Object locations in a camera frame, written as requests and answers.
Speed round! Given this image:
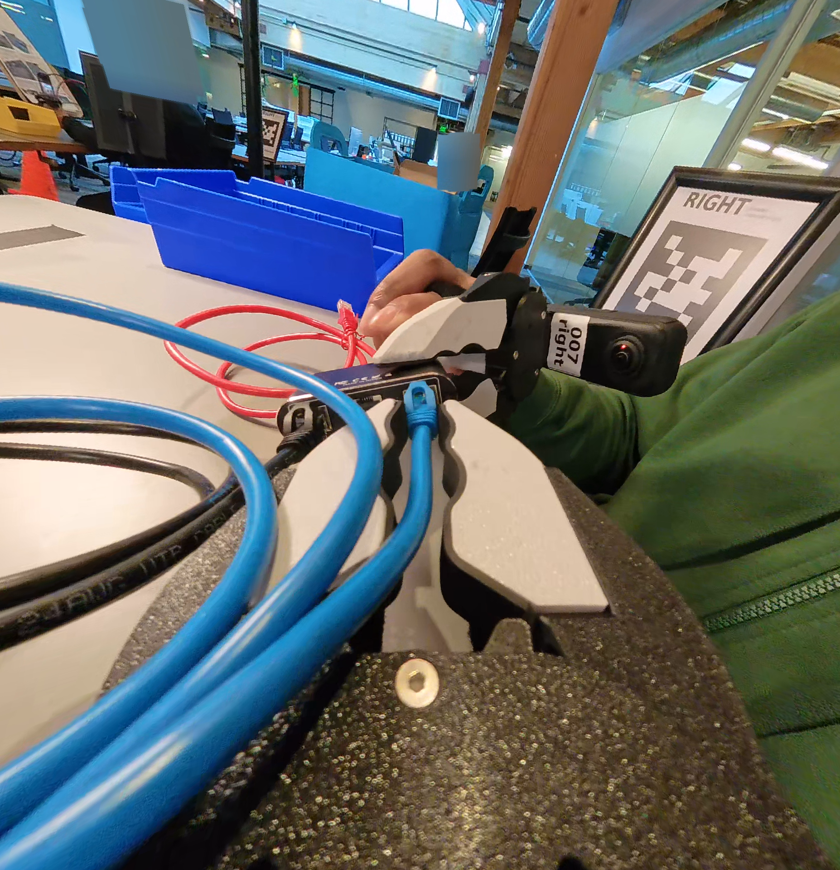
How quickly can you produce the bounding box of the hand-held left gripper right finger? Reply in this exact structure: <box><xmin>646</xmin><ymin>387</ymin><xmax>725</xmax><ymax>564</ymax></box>
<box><xmin>437</xmin><ymin>400</ymin><xmax>611</xmax><ymax>650</ymax></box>

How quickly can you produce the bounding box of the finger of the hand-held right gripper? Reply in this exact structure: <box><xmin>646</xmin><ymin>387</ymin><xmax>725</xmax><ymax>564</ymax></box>
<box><xmin>442</xmin><ymin>353</ymin><xmax>506</xmax><ymax>419</ymax></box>
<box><xmin>371</xmin><ymin>295</ymin><xmax>508</xmax><ymax>368</ymax></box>

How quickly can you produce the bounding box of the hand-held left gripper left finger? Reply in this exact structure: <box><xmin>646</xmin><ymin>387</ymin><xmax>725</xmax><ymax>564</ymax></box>
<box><xmin>274</xmin><ymin>400</ymin><xmax>404</xmax><ymax>613</ymax></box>

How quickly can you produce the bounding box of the blue ethernet cable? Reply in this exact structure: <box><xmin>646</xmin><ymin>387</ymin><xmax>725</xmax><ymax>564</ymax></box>
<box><xmin>0</xmin><ymin>280</ymin><xmax>438</xmax><ymax>870</ymax></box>

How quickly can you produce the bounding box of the black ethernet adapter box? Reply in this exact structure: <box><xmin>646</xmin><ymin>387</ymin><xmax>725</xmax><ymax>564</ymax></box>
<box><xmin>277</xmin><ymin>362</ymin><xmax>458</xmax><ymax>450</ymax></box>

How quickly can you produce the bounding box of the long blue plastic bin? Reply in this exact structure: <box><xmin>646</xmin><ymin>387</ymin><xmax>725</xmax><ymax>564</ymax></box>
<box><xmin>133</xmin><ymin>169</ymin><xmax>405</xmax><ymax>298</ymax></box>

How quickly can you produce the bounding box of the person's right hand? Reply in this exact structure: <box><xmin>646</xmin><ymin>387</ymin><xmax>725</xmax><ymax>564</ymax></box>
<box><xmin>357</xmin><ymin>248</ymin><xmax>475</xmax><ymax>349</ymax></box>

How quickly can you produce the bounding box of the light blue partition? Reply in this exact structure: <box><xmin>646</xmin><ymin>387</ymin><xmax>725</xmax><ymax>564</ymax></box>
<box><xmin>304</xmin><ymin>148</ymin><xmax>492</xmax><ymax>269</ymax></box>

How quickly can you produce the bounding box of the black framed tag sign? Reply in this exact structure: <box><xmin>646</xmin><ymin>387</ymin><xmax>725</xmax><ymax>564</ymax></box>
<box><xmin>590</xmin><ymin>165</ymin><xmax>840</xmax><ymax>364</ymax></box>

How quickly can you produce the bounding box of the small tag board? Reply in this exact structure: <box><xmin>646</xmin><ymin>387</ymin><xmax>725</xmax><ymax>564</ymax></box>
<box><xmin>260</xmin><ymin>109</ymin><xmax>290</xmax><ymax>164</ymax></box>

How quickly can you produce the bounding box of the black pole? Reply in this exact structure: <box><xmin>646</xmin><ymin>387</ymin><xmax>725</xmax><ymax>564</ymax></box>
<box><xmin>241</xmin><ymin>0</ymin><xmax>266</xmax><ymax>181</ymax></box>

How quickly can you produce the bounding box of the small blue plastic bin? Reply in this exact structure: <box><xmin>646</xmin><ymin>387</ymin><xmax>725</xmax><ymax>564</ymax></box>
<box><xmin>109</xmin><ymin>165</ymin><xmax>149</xmax><ymax>222</ymax></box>

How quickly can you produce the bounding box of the black monitor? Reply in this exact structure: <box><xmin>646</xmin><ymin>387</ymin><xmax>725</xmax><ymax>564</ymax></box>
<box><xmin>80</xmin><ymin>51</ymin><xmax>166</xmax><ymax>159</ymax></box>

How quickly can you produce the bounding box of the grey tape strip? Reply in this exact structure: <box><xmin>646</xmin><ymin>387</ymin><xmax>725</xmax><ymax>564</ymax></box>
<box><xmin>0</xmin><ymin>224</ymin><xmax>86</xmax><ymax>254</ymax></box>

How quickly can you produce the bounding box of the orange traffic cone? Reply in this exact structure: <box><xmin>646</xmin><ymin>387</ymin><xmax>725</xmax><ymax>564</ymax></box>
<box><xmin>18</xmin><ymin>151</ymin><xmax>59</xmax><ymax>202</ymax></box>

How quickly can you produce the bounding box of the yellow case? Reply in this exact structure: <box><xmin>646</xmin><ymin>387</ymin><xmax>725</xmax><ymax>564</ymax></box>
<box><xmin>0</xmin><ymin>92</ymin><xmax>62</xmax><ymax>138</ymax></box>

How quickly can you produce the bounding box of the white poster board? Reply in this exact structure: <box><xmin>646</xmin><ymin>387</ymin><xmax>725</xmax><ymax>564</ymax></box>
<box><xmin>0</xmin><ymin>0</ymin><xmax>84</xmax><ymax>116</ymax></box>

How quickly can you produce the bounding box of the red ethernet cable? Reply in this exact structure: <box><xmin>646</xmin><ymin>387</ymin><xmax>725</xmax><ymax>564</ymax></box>
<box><xmin>164</xmin><ymin>297</ymin><xmax>380</xmax><ymax>420</ymax></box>

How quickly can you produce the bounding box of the wooden post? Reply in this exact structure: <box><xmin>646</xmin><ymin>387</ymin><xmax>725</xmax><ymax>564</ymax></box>
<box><xmin>484</xmin><ymin>0</ymin><xmax>621</xmax><ymax>269</ymax></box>

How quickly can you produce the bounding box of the black cable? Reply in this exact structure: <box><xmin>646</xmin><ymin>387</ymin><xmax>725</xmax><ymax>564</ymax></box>
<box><xmin>0</xmin><ymin>421</ymin><xmax>312</xmax><ymax>657</ymax></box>

